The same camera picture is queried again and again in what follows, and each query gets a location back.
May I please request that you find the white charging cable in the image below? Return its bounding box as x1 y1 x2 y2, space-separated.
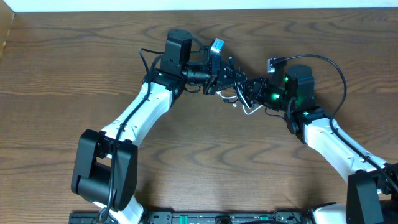
216 90 264 116

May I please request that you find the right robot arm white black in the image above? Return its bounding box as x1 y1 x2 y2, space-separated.
243 65 397 223

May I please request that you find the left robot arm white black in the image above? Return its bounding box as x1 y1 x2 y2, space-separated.
71 29 246 223

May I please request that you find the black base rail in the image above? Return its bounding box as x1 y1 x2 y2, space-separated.
68 210 315 224

